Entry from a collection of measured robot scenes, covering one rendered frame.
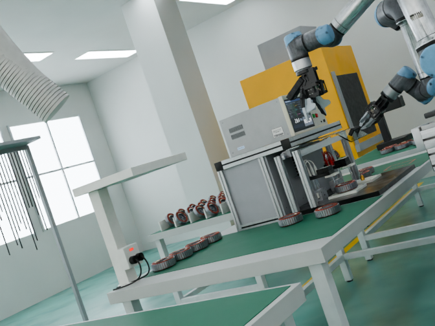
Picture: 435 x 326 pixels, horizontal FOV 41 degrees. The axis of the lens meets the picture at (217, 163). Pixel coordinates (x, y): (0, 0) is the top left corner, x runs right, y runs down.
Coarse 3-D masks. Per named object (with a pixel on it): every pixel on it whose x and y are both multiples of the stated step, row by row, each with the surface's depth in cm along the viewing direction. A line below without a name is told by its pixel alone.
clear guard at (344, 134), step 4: (348, 128) 279; (336, 132) 288; (340, 132) 268; (344, 132) 270; (348, 132) 272; (360, 132) 279; (324, 136) 274; (328, 136) 266; (340, 136) 263; (344, 136) 264; (348, 136) 266; (352, 136) 268; (356, 136) 270; (360, 136) 272; (316, 140) 270; (348, 140) 262; (352, 140) 263; (300, 144) 286; (304, 144) 273; (292, 148) 277
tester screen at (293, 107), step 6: (288, 102) 286; (294, 102) 292; (288, 108) 285; (294, 108) 290; (300, 108) 296; (294, 114) 288; (300, 114) 294; (294, 120) 286; (300, 120) 292; (306, 126) 296
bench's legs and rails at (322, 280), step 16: (416, 240) 384; (432, 240) 379; (352, 256) 410; (320, 272) 192; (304, 288) 359; (320, 288) 193; (336, 288) 195; (128, 304) 242; (336, 304) 192; (336, 320) 192
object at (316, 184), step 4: (320, 168) 287; (324, 168) 283; (328, 168) 283; (332, 168) 286; (320, 172) 284; (324, 172) 283; (328, 172) 282; (332, 172) 285; (336, 172) 283; (312, 176) 288; (316, 176) 285; (320, 176) 284; (324, 176) 283; (328, 176) 283; (312, 180) 288; (316, 180) 292; (316, 184) 290; (316, 188) 288
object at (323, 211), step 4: (328, 204) 251; (332, 204) 249; (336, 204) 245; (320, 208) 250; (324, 208) 243; (328, 208) 243; (332, 208) 242; (336, 208) 243; (340, 208) 246; (316, 212) 246; (320, 212) 244; (324, 212) 243; (328, 212) 242; (332, 212) 243; (336, 212) 243; (316, 216) 247; (320, 216) 244; (324, 216) 243
